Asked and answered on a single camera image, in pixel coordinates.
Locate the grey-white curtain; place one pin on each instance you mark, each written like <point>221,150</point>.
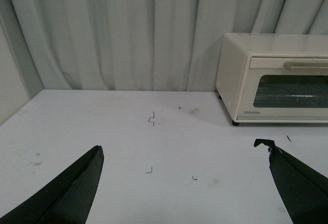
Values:
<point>146,45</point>

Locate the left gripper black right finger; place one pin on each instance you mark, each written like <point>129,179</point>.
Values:
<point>302,189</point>

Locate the cream oven door with window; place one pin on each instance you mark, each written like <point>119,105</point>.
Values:
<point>281,88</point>

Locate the cream Toshiba toaster oven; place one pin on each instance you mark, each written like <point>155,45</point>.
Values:
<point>237,50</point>

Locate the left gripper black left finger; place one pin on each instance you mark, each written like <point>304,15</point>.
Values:
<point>67,198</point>

